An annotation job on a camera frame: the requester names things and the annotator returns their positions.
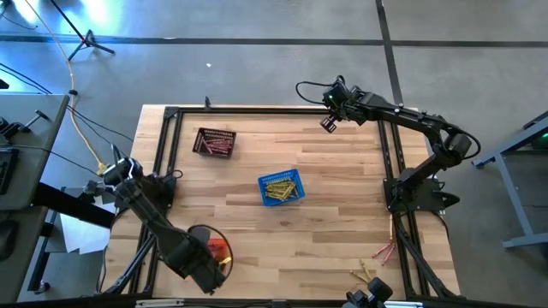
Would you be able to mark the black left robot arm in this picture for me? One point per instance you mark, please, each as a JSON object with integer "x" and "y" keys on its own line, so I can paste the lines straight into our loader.
{"x": 145, "y": 209}

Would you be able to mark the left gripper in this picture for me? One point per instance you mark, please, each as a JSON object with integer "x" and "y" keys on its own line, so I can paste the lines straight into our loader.
{"x": 205, "y": 274}

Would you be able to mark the black caster wheel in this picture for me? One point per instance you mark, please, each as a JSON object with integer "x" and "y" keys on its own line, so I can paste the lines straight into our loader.
{"x": 43, "y": 287}

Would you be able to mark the black tripod stand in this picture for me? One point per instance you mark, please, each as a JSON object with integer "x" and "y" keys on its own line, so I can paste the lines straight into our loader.
{"x": 87, "y": 40}

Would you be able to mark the black desk crossbeam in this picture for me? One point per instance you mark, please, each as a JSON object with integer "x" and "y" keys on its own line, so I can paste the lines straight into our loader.
{"x": 73, "y": 205}

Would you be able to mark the grey metal table frame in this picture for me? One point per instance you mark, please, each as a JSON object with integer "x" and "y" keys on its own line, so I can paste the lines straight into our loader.
{"x": 509, "y": 171}

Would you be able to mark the dark grey desk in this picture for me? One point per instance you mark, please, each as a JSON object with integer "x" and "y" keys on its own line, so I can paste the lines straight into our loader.
{"x": 17, "y": 256}

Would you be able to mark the small black table clamp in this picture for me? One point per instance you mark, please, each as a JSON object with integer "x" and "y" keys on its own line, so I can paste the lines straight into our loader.
{"x": 207, "y": 102}

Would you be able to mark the black aluminium table frame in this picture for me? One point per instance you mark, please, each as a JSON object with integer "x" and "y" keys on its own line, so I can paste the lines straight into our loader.
{"x": 278, "y": 110}

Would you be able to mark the black device green light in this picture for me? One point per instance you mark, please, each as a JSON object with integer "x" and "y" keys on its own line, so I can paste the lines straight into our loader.
{"x": 539, "y": 137}

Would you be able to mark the blue plastic basket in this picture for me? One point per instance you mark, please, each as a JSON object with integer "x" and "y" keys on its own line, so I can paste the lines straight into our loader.
{"x": 299, "y": 201}

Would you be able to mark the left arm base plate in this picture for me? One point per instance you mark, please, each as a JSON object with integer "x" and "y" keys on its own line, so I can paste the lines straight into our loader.
{"x": 164, "y": 192}

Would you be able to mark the black desk clamp tool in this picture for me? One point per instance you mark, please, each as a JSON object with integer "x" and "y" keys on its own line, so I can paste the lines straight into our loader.
{"x": 17, "y": 126}

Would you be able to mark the orange plastic basket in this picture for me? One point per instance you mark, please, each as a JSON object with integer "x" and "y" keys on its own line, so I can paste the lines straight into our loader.
{"x": 218, "y": 248}

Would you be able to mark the black keyboard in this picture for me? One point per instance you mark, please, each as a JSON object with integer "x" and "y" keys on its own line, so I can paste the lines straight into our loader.
{"x": 6, "y": 171}

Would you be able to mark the white paper sheet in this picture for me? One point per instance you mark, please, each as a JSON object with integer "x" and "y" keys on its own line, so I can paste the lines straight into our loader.
{"x": 81, "y": 235}

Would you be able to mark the black plastic basket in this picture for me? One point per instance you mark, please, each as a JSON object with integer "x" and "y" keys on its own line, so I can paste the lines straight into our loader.
{"x": 214, "y": 130}

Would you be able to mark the black rounded object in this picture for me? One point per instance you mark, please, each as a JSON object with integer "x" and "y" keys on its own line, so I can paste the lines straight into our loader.
{"x": 379, "y": 288}

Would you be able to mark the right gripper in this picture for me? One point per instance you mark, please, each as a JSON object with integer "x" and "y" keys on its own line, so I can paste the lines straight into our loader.
{"x": 351, "y": 108}

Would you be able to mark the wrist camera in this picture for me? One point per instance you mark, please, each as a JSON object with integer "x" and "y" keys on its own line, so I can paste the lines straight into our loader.
{"x": 334, "y": 96}
{"x": 200, "y": 234}

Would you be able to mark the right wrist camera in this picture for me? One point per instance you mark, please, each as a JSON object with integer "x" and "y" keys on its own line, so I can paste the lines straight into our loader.
{"x": 334, "y": 96}

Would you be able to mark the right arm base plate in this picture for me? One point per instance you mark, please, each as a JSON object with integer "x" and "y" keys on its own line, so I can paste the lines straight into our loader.
{"x": 428, "y": 201}

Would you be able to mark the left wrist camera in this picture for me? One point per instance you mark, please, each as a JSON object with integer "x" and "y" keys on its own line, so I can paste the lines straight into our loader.
{"x": 200, "y": 234}

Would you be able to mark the silver metal bracket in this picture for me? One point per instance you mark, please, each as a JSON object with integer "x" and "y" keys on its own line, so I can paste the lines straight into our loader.
{"x": 404, "y": 304}
{"x": 159, "y": 303}

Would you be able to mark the yellow crayon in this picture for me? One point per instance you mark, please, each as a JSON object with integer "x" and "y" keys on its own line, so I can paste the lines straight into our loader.
{"x": 282, "y": 185}
{"x": 357, "y": 277}
{"x": 280, "y": 191}
{"x": 287, "y": 197}
{"x": 391, "y": 226}
{"x": 366, "y": 269}
{"x": 276, "y": 197}
{"x": 293, "y": 188}
{"x": 278, "y": 182}
{"x": 277, "y": 187}

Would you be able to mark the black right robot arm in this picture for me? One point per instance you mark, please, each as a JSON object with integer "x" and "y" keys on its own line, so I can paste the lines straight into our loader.
{"x": 406, "y": 117}

